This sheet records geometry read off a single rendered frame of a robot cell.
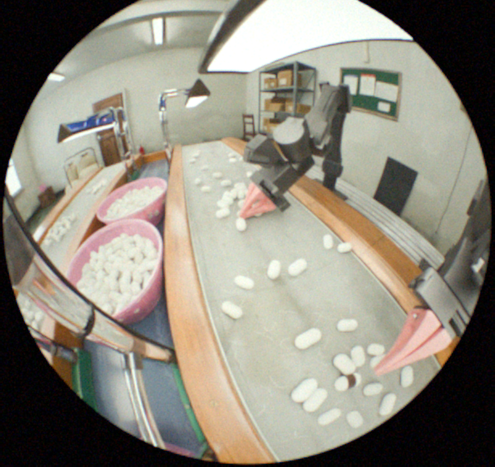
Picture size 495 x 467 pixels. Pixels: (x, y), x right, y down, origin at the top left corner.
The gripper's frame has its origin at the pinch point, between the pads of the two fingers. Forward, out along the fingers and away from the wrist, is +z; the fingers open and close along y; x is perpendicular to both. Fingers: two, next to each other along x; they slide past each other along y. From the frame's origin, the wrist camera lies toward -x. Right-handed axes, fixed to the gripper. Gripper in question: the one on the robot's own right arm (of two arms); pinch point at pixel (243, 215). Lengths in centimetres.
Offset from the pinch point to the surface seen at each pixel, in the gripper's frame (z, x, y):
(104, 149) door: 190, -152, -420
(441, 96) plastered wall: -216, 63, -3
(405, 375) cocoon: -6.5, 6.0, 43.9
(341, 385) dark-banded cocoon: 0.3, -0.5, 36.2
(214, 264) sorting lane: 8.0, -4.4, 9.8
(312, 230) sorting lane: -9.1, 10.3, 8.7
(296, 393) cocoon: 4.3, -3.8, 33.8
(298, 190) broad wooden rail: -14.7, 12.6, -6.1
